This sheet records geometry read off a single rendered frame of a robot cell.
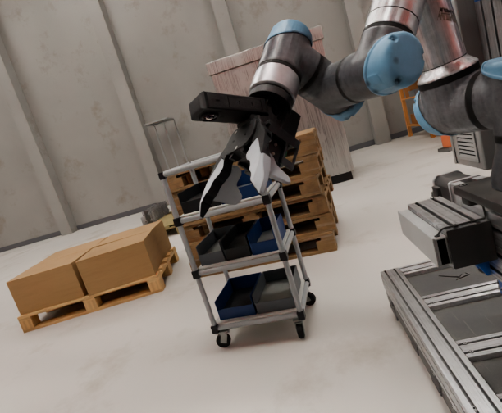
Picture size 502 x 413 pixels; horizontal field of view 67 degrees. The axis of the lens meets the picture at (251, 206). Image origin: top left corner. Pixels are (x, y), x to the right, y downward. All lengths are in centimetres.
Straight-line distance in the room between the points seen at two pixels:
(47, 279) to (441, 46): 337
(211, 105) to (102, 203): 976
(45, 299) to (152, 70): 677
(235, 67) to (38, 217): 729
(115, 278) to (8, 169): 823
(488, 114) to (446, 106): 8
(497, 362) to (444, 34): 95
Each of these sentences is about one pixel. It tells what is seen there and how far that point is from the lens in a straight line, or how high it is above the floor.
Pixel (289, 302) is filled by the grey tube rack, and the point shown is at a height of 19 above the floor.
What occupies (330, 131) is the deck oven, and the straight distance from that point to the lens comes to 557.
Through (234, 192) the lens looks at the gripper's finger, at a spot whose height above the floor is 97.
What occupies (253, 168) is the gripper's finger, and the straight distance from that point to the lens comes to 47.
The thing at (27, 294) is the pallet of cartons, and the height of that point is 31.
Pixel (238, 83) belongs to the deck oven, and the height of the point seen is 177.
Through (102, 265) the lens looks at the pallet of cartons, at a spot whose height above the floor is 36.
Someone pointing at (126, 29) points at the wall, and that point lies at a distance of 988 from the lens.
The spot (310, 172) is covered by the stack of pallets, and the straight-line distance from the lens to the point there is 292.
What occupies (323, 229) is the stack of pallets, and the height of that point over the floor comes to 19.
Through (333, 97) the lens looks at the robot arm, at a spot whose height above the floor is 107.
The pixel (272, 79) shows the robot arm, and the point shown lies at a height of 112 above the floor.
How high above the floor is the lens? 105
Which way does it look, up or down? 10 degrees down
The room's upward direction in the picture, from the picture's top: 17 degrees counter-clockwise
